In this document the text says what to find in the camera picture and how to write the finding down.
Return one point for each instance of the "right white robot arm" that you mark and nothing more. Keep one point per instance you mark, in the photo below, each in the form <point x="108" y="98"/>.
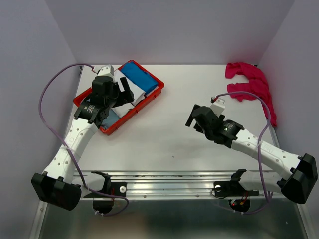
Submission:
<point x="291" y="175"/>

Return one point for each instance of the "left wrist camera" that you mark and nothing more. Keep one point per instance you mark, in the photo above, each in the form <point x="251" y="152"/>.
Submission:
<point x="107" y="70"/>

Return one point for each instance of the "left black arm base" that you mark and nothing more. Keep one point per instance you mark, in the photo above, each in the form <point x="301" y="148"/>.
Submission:
<point x="102" y="183"/>

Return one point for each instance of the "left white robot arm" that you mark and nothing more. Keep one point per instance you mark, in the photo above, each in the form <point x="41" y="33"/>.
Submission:
<point x="62" y="183"/>

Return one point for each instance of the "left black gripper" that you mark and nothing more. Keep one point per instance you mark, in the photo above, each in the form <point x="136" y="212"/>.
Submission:
<point x="125" y="96"/>

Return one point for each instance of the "grey rolled t-shirt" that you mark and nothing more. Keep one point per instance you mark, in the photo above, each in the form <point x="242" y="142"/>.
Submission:
<point x="110" y="120"/>

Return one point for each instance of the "pink t-shirt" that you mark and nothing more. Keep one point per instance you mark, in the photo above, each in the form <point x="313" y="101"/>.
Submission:
<point x="257" y="84"/>

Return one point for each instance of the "aluminium mounting rail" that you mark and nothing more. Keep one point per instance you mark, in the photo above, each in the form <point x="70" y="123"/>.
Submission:
<point x="171" y="185"/>

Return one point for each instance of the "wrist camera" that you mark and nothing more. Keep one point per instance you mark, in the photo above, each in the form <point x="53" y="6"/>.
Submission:
<point x="107" y="70"/>
<point x="218" y="107"/>

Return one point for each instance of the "blue rolled t-shirt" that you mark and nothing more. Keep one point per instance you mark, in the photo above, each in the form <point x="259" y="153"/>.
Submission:
<point x="139" y="77"/>

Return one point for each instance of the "white textured rolled t-shirt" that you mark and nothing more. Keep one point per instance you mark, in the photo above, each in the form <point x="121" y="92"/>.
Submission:
<point x="120" y="111"/>

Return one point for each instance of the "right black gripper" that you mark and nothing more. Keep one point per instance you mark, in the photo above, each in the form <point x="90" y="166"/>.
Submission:
<point x="191" y="118"/>

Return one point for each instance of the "red plastic tray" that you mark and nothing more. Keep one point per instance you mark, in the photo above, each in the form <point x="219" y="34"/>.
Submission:
<point x="148" y="98"/>

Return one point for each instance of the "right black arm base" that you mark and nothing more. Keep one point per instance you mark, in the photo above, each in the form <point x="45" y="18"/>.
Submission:
<point x="232" y="187"/>

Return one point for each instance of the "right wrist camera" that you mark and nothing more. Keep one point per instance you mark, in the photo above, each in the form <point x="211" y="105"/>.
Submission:
<point x="218" y="107"/>

